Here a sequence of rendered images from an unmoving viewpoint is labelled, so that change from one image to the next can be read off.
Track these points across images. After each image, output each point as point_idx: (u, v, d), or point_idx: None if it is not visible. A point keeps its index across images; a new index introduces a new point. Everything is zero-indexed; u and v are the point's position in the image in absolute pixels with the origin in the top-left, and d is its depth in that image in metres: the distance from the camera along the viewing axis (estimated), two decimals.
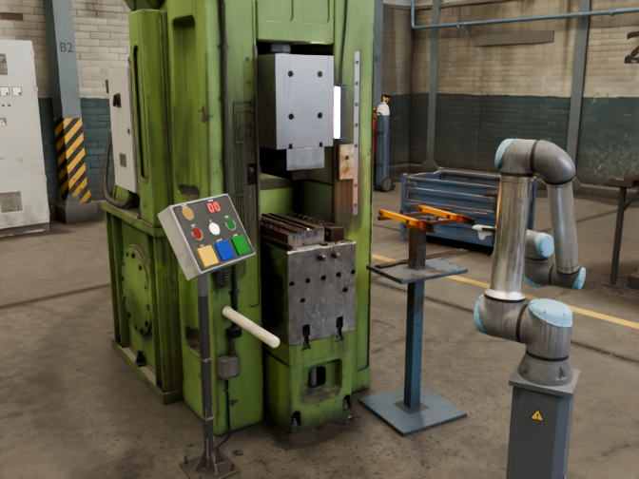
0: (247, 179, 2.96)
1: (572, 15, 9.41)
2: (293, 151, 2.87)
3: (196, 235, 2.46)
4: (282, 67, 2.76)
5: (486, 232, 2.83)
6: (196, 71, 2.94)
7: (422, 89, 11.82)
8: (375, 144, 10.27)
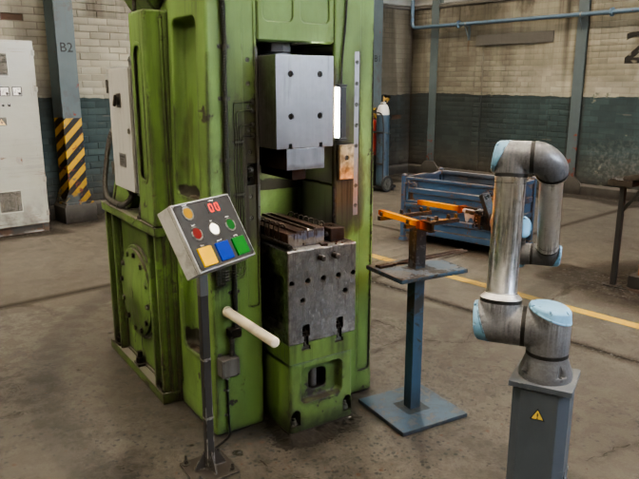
0: (247, 179, 2.96)
1: (572, 15, 9.41)
2: (293, 151, 2.87)
3: (196, 235, 2.46)
4: (282, 67, 2.76)
5: (469, 215, 2.96)
6: (196, 71, 2.94)
7: (422, 89, 11.82)
8: (375, 144, 10.27)
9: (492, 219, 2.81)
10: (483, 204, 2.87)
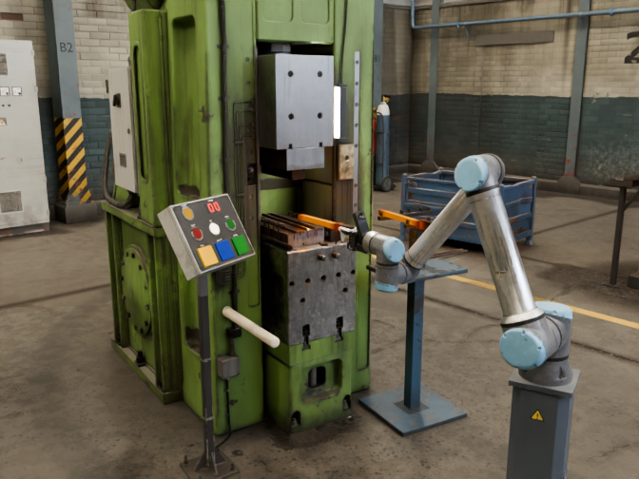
0: (247, 179, 2.96)
1: (572, 15, 9.41)
2: (293, 151, 2.87)
3: (196, 235, 2.46)
4: (282, 67, 2.76)
5: (344, 234, 2.73)
6: (196, 71, 2.94)
7: (422, 89, 11.82)
8: (375, 144, 10.27)
9: (364, 240, 2.58)
10: (357, 224, 2.64)
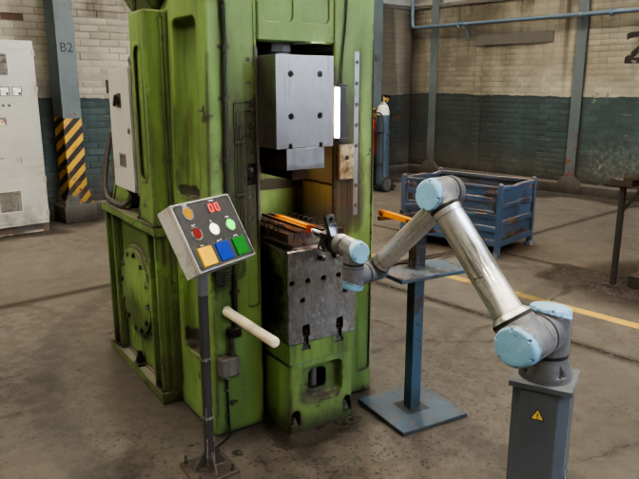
0: (247, 179, 2.96)
1: (572, 15, 9.41)
2: (293, 151, 2.87)
3: (196, 235, 2.46)
4: (282, 67, 2.76)
5: (316, 236, 2.92)
6: (196, 71, 2.94)
7: (422, 89, 11.82)
8: (375, 144, 10.27)
9: (333, 242, 2.77)
10: (326, 226, 2.83)
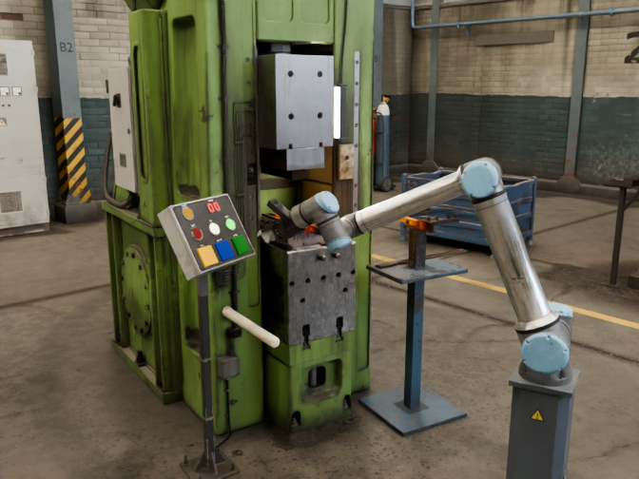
0: (247, 179, 2.96)
1: (572, 15, 9.41)
2: (293, 151, 2.87)
3: (196, 235, 2.46)
4: (282, 67, 2.76)
5: (267, 233, 2.53)
6: (196, 71, 2.94)
7: (422, 89, 11.82)
8: (375, 144, 10.27)
9: (293, 215, 2.42)
10: (276, 210, 2.48)
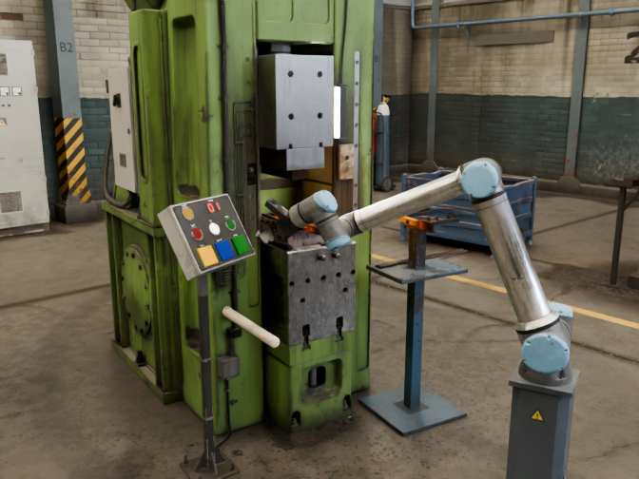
0: (247, 179, 2.96)
1: (572, 15, 9.41)
2: (293, 151, 2.87)
3: (196, 235, 2.46)
4: (282, 67, 2.76)
5: (265, 233, 2.52)
6: (196, 71, 2.94)
7: (422, 89, 11.82)
8: (375, 144, 10.27)
9: (292, 214, 2.41)
10: (274, 210, 2.47)
